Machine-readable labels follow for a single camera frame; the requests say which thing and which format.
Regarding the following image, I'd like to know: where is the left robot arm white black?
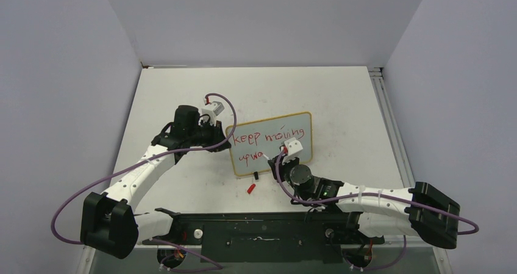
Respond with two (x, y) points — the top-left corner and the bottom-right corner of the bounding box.
(80, 101), (231, 259)

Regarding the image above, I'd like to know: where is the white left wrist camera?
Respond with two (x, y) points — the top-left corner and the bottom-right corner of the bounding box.
(201, 101), (224, 125)

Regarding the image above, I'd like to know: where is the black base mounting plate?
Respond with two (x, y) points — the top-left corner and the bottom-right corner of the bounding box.
(160, 211), (389, 264)

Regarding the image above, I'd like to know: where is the aluminium rail right side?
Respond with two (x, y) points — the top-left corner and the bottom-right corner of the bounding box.
(368, 67), (416, 187)

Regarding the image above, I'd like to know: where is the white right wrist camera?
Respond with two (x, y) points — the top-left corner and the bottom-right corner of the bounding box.
(280, 137), (303, 157)

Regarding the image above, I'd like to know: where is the red marker cap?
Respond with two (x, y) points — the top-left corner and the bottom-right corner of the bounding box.
(246, 184), (256, 194)

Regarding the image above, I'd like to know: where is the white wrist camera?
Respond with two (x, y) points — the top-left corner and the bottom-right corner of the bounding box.
(201, 101), (224, 125)
(280, 137), (303, 157)

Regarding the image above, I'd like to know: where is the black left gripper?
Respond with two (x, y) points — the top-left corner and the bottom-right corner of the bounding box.
(187, 118), (231, 153)

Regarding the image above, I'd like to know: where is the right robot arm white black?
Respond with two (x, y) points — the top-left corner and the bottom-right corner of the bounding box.
(268, 155), (460, 250)

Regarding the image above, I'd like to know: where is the yellow framed whiteboard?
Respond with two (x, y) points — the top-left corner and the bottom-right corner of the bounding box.
(229, 112), (313, 176)

